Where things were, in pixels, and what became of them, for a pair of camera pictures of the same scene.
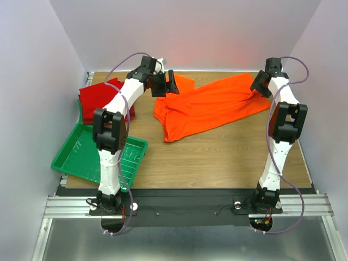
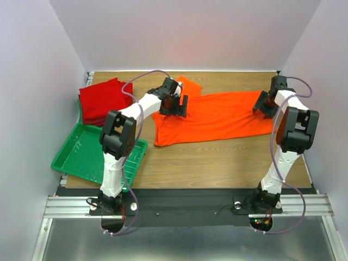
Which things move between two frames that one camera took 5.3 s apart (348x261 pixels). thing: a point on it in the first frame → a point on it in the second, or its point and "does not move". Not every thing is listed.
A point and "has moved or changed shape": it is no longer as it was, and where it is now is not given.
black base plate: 177,207 does not move
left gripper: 169,87 → 179,111
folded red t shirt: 97,97 does not move
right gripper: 259,85 → 261,107
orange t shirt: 195,107 has moved or changed shape
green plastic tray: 80,157 does not move
